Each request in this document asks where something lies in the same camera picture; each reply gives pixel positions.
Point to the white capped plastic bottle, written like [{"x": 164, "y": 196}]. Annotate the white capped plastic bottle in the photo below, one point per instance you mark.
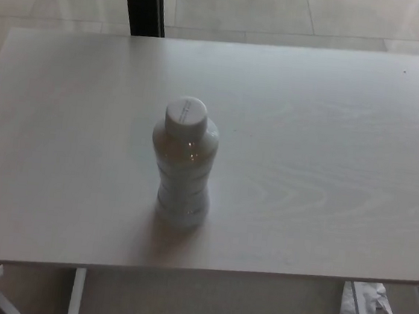
[{"x": 182, "y": 169}]

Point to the black vertical pillar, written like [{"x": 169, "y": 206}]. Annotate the black vertical pillar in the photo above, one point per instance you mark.
[{"x": 141, "y": 0}]

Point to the white straight table leg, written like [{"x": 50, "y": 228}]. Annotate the white straight table leg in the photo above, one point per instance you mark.
[{"x": 76, "y": 295}]

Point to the crumpled white paper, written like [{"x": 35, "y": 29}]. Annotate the crumpled white paper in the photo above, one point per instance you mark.
[{"x": 349, "y": 306}]

